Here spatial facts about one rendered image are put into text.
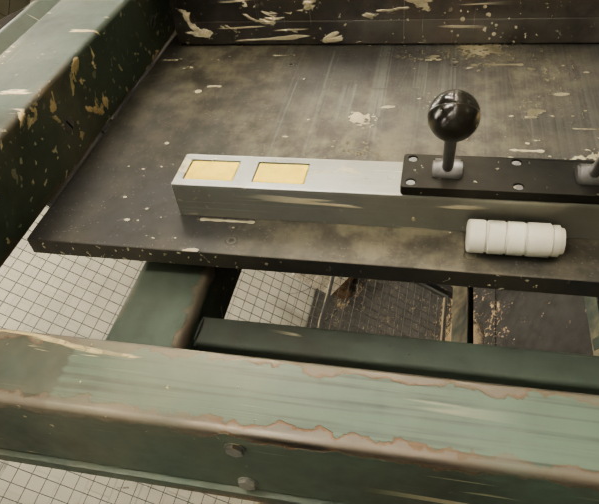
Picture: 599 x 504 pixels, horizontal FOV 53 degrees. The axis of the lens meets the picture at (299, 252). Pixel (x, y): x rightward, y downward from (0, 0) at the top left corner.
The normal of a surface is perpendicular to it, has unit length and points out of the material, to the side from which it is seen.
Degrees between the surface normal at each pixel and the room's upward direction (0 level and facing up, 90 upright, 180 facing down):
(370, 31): 90
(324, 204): 90
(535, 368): 58
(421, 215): 90
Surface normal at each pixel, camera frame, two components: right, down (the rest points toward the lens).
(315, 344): -0.10, -0.70
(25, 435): -0.20, 0.71
